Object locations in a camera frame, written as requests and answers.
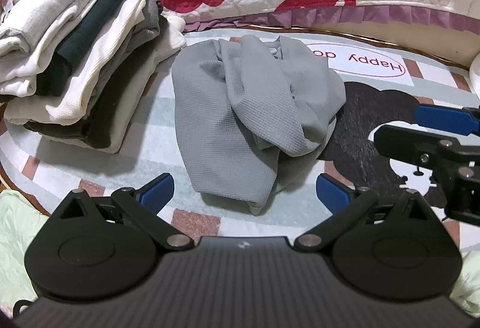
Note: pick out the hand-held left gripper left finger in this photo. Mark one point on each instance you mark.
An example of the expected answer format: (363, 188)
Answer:
(158, 191)

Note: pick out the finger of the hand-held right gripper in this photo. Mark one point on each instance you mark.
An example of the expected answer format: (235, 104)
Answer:
(405, 144)
(438, 118)

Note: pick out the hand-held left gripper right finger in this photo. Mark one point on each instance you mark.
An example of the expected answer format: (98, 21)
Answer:
(330, 193)

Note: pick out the grey waffle knit garment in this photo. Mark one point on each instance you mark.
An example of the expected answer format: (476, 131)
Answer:
(225, 106)

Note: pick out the stack of folded clothes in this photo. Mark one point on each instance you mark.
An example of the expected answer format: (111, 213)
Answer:
(75, 50)

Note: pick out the checkered dog print rug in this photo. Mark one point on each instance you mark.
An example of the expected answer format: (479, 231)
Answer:
(131, 170)

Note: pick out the beige bed base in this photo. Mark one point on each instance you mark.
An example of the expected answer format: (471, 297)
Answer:
(412, 39)

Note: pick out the light green cloth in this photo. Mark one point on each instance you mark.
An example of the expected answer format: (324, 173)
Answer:
(15, 238)

